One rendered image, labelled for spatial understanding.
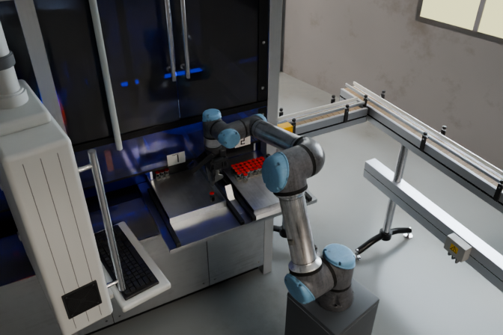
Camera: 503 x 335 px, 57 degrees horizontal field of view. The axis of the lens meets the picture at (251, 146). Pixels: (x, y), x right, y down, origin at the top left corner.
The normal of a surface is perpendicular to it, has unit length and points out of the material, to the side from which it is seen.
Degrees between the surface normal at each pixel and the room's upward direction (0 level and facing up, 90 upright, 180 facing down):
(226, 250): 90
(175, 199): 0
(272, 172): 83
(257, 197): 0
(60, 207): 90
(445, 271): 0
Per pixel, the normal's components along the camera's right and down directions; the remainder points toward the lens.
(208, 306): 0.00, -0.84
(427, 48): -0.76, 0.35
